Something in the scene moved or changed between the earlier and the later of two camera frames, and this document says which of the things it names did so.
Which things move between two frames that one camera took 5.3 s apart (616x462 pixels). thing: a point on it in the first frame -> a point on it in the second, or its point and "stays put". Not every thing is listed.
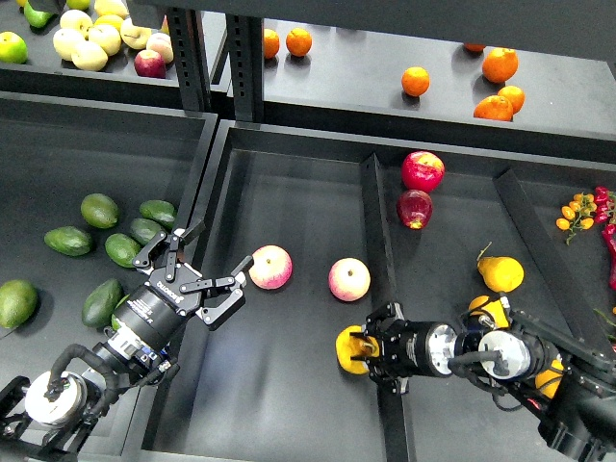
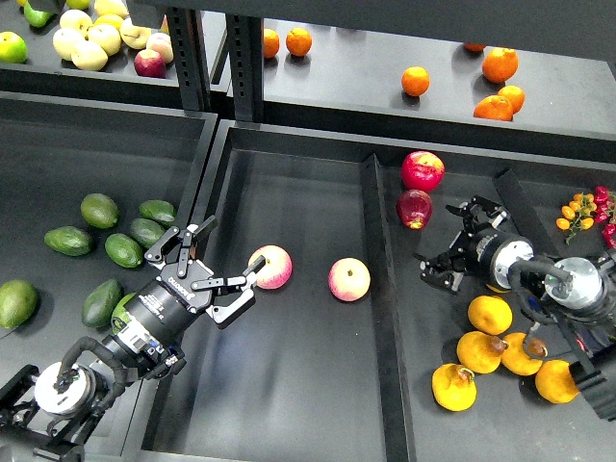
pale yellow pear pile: [87, 40] stays put
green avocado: [115, 322] stays put
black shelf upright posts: [243, 43] stays put
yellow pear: [349, 346] -> [453, 387]
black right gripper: [410, 348] -> [488, 252]
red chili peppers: [603, 203] stays put
